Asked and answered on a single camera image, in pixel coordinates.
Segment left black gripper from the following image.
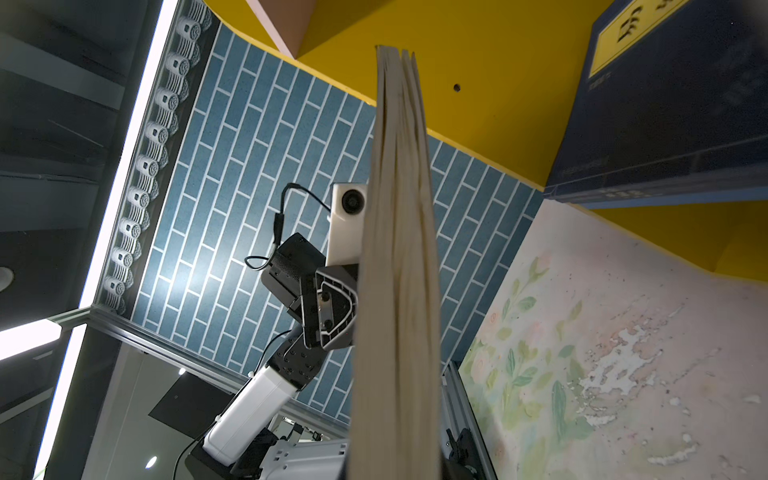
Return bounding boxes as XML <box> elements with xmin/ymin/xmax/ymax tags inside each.
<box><xmin>299</xmin><ymin>264</ymin><xmax>358</xmax><ymax>351</ymax></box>

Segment navy book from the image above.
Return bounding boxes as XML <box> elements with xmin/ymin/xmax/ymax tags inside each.
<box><xmin>544</xmin><ymin>0</ymin><xmax>767</xmax><ymax>209</ymax></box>
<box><xmin>346</xmin><ymin>46</ymin><xmax>442</xmax><ymax>479</ymax></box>

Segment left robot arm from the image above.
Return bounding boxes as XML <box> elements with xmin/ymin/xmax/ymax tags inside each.
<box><xmin>185</xmin><ymin>264</ymin><xmax>358</xmax><ymax>479</ymax></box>

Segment yellow pink blue bookshelf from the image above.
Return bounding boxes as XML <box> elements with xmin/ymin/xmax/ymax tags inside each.
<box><xmin>203</xmin><ymin>0</ymin><xmax>768</xmax><ymax>283</ymax></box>

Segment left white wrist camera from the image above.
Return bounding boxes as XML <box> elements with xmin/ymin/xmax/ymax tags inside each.
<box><xmin>326</xmin><ymin>183</ymin><xmax>367</xmax><ymax>266</ymax></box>

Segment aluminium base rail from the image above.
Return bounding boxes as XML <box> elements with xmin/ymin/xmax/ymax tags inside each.
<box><xmin>88</xmin><ymin>305</ymin><xmax>497</xmax><ymax>479</ymax></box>

